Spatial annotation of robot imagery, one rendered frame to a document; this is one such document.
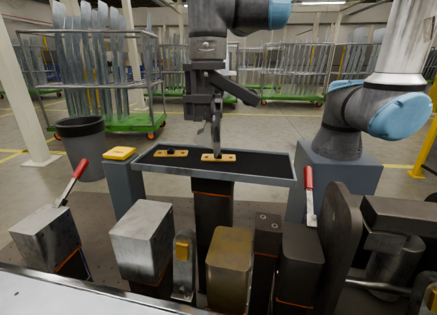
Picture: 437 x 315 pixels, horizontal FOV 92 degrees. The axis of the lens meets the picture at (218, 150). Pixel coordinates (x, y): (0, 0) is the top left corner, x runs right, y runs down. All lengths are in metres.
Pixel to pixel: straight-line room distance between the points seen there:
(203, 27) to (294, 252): 0.43
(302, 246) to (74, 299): 0.41
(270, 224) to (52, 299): 0.41
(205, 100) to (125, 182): 0.31
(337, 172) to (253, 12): 0.50
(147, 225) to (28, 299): 0.24
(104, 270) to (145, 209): 0.51
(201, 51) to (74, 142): 2.49
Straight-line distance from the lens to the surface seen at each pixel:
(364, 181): 0.78
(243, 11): 0.45
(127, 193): 0.63
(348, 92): 0.70
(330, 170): 0.72
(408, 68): 0.62
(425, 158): 3.63
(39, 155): 3.90
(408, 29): 0.62
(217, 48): 0.44
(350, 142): 0.75
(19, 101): 3.72
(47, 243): 0.62
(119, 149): 0.63
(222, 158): 0.52
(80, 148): 2.83
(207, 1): 0.44
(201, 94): 0.45
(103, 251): 1.01
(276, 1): 0.47
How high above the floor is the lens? 1.39
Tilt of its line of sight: 24 degrees down
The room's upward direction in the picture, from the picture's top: straight up
